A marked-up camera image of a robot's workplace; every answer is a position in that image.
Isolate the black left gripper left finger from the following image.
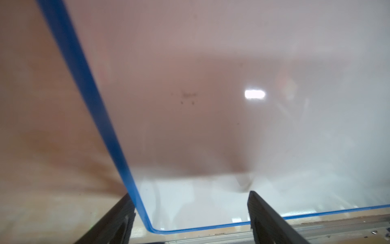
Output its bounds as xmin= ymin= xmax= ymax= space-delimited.
xmin=76 ymin=194 xmax=136 ymax=244

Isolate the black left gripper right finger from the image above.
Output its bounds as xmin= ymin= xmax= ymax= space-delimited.
xmin=247 ymin=191 xmax=308 ymax=244

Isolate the blue-framed whiteboard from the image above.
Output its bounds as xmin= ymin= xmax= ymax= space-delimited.
xmin=39 ymin=1 xmax=390 ymax=234

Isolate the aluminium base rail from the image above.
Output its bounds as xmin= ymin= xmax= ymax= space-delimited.
xmin=130 ymin=213 xmax=390 ymax=244

